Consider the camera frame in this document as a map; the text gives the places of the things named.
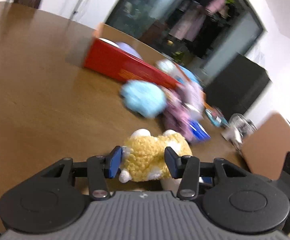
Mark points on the red cardboard box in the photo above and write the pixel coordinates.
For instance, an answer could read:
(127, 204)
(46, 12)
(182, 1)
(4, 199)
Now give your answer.
(122, 66)

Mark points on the lavender plush roll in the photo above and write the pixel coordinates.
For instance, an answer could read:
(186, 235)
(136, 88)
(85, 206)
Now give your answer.
(128, 49)

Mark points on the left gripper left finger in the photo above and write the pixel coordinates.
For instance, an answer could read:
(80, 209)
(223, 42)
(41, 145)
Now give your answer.
(99, 169)

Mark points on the yellow white plush toy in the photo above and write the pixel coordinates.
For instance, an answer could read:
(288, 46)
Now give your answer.
(143, 156)

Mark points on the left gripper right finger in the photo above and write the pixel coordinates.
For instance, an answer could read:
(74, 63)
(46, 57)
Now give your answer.
(186, 168)

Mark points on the hanging clothes rack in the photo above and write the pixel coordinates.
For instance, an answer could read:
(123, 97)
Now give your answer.
(201, 24)

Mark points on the light blue plush toy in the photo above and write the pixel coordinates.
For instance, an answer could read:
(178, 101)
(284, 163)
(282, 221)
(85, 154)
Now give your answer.
(144, 98)

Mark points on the blue tissue pack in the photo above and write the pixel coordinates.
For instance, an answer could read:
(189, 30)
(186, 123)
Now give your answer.
(199, 134)

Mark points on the pink satin cloth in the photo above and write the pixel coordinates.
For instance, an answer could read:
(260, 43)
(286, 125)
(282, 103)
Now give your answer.
(184, 106)

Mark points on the tan leather chair back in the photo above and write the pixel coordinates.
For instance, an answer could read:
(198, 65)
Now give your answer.
(264, 151)

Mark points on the blue plastic wipes bag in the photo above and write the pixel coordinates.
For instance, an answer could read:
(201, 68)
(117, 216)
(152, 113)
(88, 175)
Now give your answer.
(176, 71)

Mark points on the teal snack packet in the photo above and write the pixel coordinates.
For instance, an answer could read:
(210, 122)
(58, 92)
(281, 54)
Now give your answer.
(216, 117)

